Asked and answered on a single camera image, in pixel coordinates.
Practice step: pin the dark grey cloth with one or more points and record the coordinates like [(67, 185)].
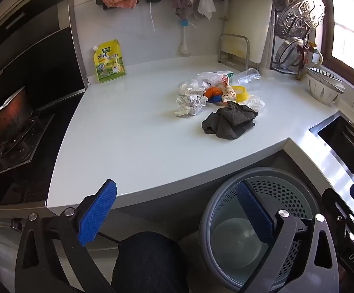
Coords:
[(229, 122)]

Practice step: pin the person's leg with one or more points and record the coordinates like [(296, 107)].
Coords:
[(149, 262)]

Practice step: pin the white bottle brush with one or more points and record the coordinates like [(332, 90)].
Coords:
[(183, 36)]

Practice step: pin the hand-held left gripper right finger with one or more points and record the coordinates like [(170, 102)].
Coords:
[(255, 213)]

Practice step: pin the clear plastic cup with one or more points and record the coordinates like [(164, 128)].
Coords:
[(245, 77)]

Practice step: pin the white striped bowl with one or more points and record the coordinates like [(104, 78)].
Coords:
[(323, 73)]

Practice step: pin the white colander bowl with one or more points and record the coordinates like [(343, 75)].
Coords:
[(320, 93)]

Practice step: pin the white paper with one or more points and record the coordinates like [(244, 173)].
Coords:
[(190, 87), (190, 105)]

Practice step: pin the yellow plastic lid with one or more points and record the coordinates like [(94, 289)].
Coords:
[(244, 96)]

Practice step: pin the white red printed wrapper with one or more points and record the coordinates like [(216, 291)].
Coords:
[(228, 93)]

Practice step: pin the white tissue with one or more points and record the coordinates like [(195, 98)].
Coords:
[(256, 102)]

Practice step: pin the white plastic strip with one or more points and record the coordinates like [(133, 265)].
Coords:
[(151, 18)]

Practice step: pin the perforated steamer plate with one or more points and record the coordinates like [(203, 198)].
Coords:
[(302, 13)]

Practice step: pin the white cloth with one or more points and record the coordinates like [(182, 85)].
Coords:
[(206, 4)]

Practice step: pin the white cutting board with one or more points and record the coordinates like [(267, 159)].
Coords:
[(250, 12)]

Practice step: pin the metal cutting board rack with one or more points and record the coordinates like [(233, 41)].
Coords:
[(235, 62)]

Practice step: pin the window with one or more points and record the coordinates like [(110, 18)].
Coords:
[(348, 30)]

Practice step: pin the dark cooking pot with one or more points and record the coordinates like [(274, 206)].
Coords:
[(10, 113)]

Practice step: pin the grey perforated waste basket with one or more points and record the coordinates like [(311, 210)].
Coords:
[(274, 186)]

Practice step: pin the white mug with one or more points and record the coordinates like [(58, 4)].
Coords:
[(316, 56)]

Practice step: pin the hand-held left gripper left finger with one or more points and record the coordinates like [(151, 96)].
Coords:
[(99, 213)]

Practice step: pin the yellow seasoning pouch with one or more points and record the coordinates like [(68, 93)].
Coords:
[(108, 64)]

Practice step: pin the purple cloth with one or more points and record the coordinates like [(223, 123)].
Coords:
[(181, 3)]

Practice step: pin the orange peel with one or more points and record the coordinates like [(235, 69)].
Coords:
[(212, 92)]

